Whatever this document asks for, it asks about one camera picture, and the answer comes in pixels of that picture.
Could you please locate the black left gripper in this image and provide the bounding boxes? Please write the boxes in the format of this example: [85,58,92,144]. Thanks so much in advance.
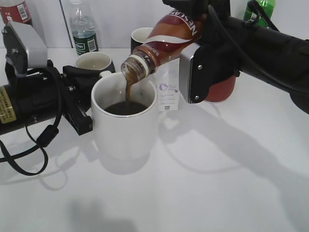
[4,60,112,135]

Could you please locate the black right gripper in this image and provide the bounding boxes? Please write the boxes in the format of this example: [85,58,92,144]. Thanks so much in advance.
[162,0,242,84]

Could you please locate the brown coffee drink bottle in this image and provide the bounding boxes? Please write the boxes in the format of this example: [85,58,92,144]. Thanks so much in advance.
[121,9,207,84]

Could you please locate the white ceramic mug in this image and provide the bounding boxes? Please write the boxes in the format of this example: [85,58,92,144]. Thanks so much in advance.
[91,71,159,161]

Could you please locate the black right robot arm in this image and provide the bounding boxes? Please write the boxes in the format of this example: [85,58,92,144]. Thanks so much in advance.
[164,0,309,112]

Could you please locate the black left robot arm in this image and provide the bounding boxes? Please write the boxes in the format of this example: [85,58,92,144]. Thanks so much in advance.
[0,60,101,135]

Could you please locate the red ceramic mug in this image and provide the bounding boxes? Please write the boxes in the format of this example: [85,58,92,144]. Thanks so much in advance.
[205,76,236,102]

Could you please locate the dark grey ceramic mug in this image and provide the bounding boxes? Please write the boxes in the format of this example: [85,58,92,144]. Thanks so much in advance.
[74,51,115,73]

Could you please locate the green soda bottle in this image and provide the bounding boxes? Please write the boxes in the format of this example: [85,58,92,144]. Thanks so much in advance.
[243,0,278,31]

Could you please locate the white carton bottle purple print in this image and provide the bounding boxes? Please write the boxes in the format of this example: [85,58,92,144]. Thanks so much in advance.
[156,59,180,112]

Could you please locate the clear water bottle green label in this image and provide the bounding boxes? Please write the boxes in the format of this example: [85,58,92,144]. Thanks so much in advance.
[69,0,98,56]

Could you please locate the black ceramic mug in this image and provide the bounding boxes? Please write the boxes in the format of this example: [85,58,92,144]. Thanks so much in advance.
[130,27,154,54]

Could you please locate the cola bottle red label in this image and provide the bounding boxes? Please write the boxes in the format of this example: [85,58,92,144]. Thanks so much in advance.
[0,0,32,25]

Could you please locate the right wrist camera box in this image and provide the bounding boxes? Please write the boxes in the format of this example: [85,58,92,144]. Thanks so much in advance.
[179,43,215,104]

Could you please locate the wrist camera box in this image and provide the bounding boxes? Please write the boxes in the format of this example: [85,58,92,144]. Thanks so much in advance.
[179,43,215,104]
[2,21,48,77]

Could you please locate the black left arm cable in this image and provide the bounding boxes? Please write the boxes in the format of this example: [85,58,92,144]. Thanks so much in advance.
[0,67,64,175]

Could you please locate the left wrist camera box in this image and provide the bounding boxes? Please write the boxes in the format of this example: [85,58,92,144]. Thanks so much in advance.
[2,21,48,77]

